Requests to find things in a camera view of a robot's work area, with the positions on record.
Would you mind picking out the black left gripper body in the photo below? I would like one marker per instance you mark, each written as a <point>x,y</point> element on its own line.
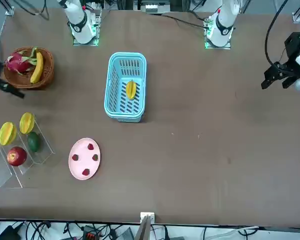
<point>293,45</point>

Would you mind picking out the yellow star fruit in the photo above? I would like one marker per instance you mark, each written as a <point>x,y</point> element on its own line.
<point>7,133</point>
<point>27,123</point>
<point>131,90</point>

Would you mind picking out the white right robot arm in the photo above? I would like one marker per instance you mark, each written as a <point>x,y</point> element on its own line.
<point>80,22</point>

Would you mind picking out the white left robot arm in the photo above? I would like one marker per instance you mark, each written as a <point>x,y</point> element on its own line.
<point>225,17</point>

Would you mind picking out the brown wicker basket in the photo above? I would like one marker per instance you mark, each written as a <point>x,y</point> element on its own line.
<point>47,72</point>

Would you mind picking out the clear acrylic display shelf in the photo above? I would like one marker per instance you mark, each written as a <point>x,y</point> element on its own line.
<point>0,172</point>

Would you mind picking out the blue plastic basket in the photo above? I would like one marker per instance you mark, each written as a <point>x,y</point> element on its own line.
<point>110,100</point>

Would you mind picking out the pink dragon fruit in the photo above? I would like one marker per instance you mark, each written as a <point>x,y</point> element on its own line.
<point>17,62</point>

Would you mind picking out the yellow banana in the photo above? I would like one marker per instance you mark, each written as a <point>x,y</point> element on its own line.
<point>38,67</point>

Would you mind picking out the green avocado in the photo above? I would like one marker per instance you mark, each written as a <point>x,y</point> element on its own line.
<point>33,142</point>

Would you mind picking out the red apple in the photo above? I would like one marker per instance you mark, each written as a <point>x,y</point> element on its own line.
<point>16,157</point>

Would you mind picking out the red strawberry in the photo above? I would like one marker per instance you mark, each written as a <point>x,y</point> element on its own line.
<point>75,157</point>
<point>90,146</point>
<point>95,157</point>
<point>86,172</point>

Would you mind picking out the pink round plate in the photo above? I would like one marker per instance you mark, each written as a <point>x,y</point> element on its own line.
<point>83,160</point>

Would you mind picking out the white socket box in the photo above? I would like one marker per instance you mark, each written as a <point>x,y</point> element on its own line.
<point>151,8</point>

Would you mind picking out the black power adapter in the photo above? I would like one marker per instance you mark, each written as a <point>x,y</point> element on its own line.
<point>7,233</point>

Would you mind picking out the black hub red ports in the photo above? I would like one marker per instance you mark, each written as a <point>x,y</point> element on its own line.
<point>91,235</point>

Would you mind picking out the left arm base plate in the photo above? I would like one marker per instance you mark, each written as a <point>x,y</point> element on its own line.
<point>217,47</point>

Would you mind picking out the aluminium frame post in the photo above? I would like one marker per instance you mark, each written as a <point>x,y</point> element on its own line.
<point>146,227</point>

